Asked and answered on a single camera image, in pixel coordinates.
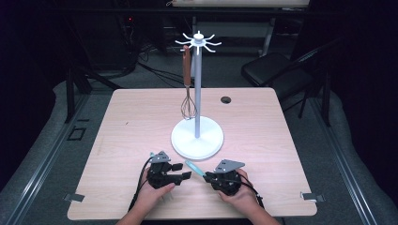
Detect grey metal table bracket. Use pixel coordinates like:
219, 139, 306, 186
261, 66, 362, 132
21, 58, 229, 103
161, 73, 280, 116
63, 192, 85, 203
299, 191, 326, 203

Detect person's right hand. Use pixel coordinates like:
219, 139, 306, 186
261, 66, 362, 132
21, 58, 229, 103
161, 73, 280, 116
217, 168, 261, 215

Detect person's left hand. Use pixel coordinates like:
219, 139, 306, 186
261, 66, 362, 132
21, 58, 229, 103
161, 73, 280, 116
136, 174, 176, 214

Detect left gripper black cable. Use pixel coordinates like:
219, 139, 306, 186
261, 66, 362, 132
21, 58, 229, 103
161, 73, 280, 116
127, 157, 155, 213

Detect black floor cables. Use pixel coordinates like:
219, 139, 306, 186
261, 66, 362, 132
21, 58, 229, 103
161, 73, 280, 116
136, 46, 195, 89

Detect black folding chair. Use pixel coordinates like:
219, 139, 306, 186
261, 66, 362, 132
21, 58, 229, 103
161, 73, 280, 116
240, 37, 333, 128

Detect white utensil rack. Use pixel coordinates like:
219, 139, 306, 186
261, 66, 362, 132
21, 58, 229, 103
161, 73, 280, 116
170, 30, 225, 161

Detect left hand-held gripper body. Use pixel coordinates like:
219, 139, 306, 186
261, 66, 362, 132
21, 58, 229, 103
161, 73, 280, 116
146, 151, 176, 190

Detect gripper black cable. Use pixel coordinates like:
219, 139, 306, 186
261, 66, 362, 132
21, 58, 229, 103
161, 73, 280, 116
127, 157, 155, 213
237, 172, 266, 210

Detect teal-handled white spatula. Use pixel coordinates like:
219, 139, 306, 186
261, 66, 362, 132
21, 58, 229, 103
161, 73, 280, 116
184, 159, 207, 178

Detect black metal stand frame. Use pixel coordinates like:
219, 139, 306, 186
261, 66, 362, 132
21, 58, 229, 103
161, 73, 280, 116
63, 18, 124, 124

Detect wooden-handled wire whisk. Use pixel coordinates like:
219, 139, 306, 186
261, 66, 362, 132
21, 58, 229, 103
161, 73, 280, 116
179, 44, 199, 121

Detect white background table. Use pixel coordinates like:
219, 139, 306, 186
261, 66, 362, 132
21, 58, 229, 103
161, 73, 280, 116
166, 0, 312, 58

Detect metal floor rail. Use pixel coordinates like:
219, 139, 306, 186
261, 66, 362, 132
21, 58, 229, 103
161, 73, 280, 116
307, 96, 377, 225
4, 93, 92, 225

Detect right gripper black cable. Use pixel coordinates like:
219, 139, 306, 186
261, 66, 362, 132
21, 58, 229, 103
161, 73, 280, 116
237, 172, 266, 210

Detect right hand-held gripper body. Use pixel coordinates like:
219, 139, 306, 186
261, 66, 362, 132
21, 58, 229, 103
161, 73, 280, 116
207, 158, 246, 197

